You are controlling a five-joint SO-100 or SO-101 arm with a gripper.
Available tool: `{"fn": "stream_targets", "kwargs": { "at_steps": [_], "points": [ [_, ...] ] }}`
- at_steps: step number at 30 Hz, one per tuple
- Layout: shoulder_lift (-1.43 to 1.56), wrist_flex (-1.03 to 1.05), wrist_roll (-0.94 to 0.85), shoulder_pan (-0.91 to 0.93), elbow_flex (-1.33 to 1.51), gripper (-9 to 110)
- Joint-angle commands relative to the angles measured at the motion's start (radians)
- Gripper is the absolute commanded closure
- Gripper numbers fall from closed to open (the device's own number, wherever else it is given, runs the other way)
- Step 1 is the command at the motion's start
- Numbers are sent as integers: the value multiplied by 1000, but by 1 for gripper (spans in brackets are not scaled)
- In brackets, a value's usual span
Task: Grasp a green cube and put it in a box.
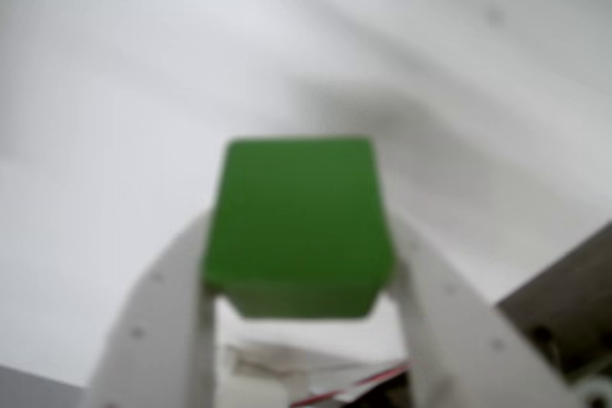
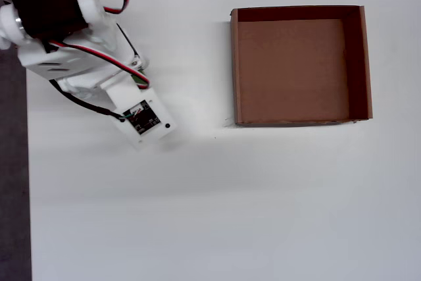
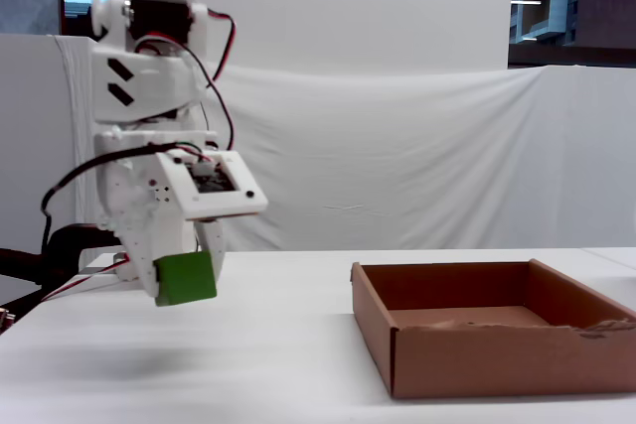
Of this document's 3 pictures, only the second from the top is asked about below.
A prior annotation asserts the red black gripper servo cable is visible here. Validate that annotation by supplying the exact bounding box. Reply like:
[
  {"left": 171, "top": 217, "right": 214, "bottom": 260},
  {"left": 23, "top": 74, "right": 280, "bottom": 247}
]
[{"left": 48, "top": 39, "right": 151, "bottom": 90}]

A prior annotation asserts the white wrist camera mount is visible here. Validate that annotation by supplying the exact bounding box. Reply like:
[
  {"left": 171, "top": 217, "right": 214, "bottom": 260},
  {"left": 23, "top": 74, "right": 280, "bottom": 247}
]
[{"left": 107, "top": 82, "right": 178, "bottom": 151}]

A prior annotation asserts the green cube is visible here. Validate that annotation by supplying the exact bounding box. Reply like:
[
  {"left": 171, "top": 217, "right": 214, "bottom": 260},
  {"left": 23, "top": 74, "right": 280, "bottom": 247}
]
[{"left": 130, "top": 70, "right": 149, "bottom": 87}]

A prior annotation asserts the brown cardboard box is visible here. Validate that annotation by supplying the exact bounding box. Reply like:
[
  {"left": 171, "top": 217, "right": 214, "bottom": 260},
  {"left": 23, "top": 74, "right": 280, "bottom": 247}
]
[{"left": 229, "top": 5, "right": 374, "bottom": 128}]

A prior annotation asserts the black camera cable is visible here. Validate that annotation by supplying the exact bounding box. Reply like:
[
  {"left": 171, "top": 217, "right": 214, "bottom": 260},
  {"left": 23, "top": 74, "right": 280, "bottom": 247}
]
[{"left": 49, "top": 78, "right": 127, "bottom": 122}]

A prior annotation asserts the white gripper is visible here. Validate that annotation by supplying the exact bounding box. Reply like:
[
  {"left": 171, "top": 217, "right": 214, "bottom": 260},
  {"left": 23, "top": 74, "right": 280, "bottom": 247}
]
[{"left": 18, "top": 23, "right": 149, "bottom": 98}]

